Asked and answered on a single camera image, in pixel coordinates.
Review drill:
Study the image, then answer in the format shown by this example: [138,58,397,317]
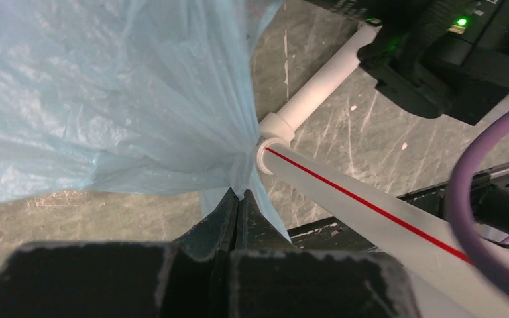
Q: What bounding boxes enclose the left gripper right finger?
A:
[227,191,421,317]

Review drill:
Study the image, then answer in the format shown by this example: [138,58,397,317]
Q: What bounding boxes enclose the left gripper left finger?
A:
[0,191,239,317]

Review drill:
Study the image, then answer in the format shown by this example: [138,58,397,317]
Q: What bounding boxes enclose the blue plastic bag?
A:
[0,1,287,235]

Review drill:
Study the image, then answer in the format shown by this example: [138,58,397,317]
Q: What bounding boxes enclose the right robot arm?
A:
[317,1,509,125]

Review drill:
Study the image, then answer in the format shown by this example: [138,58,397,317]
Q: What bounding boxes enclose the white PVC pipe frame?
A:
[257,26,509,317]

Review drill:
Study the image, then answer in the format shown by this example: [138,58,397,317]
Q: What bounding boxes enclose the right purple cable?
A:
[444,94,509,310]

